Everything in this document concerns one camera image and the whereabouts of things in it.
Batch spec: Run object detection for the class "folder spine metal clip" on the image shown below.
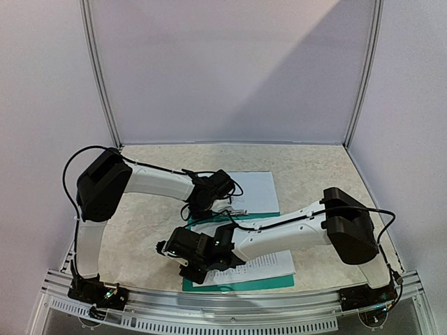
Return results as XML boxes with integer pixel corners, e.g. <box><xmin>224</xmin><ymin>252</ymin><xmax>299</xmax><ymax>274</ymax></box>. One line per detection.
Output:
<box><xmin>226</xmin><ymin>209</ymin><xmax>248</xmax><ymax>216</ymax></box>

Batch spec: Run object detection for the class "green file folder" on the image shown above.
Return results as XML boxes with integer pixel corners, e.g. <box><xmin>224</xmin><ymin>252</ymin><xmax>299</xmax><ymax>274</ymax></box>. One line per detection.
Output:
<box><xmin>182</xmin><ymin>215</ymin><xmax>295</xmax><ymax>292</ymax></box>

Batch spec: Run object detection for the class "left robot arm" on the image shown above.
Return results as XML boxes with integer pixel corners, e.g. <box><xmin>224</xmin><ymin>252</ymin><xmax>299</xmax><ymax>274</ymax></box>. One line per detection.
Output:
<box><xmin>73</xmin><ymin>148</ymin><xmax>237</xmax><ymax>303</ymax></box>

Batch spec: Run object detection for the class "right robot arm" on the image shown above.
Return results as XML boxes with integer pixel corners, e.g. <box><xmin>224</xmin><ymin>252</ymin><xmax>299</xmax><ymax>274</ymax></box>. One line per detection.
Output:
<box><xmin>156</xmin><ymin>187</ymin><xmax>395</xmax><ymax>304</ymax></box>

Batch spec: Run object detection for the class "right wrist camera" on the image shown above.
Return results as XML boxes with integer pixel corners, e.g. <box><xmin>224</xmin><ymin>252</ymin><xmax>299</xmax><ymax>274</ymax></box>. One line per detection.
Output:
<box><xmin>156</xmin><ymin>240</ymin><xmax>170</xmax><ymax>257</ymax></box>

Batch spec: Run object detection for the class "aluminium front rail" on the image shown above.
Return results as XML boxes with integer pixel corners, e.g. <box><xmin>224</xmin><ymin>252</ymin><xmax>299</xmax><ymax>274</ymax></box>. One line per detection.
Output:
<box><xmin>30</xmin><ymin>271</ymin><xmax>434</xmax><ymax>334</ymax></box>

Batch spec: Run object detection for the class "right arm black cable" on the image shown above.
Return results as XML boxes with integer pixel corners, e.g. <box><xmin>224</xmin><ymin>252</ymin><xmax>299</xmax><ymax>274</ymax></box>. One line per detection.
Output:
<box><xmin>223</xmin><ymin>207</ymin><xmax>406</xmax><ymax>283</ymax></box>

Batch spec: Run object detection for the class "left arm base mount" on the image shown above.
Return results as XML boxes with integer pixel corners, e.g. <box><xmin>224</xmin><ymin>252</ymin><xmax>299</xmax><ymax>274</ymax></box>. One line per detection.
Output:
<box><xmin>68</xmin><ymin>273</ymin><xmax>129</xmax><ymax>311</ymax></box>

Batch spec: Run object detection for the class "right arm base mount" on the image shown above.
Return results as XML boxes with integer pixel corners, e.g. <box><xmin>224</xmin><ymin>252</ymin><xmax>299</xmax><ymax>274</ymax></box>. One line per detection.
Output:
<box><xmin>337</xmin><ymin>277</ymin><xmax>404</xmax><ymax>312</ymax></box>

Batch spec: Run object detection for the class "left aluminium frame post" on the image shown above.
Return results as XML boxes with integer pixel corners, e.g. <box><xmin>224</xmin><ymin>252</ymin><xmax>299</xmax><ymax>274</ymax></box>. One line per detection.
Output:
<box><xmin>79</xmin><ymin>0</ymin><xmax>123</xmax><ymax>149</ymax></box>

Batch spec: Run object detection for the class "aluminium frame post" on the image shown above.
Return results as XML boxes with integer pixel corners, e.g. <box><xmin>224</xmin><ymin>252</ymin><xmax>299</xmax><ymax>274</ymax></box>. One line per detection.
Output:
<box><xmin>343</xmin><ymin>0</ymin><xmax>383</xmax><ymax>151</ymax></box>
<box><xmin>79</xmin><ymin>0</ymin><xmax>123</xmax><ymax>149</ymax></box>

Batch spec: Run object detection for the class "right aluminium frame post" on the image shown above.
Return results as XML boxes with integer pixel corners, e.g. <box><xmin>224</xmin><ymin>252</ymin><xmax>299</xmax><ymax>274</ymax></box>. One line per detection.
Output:
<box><xmin>343</xmin><ymin>0</ymin><xmax>383</xmax><ymax>151</ymax></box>

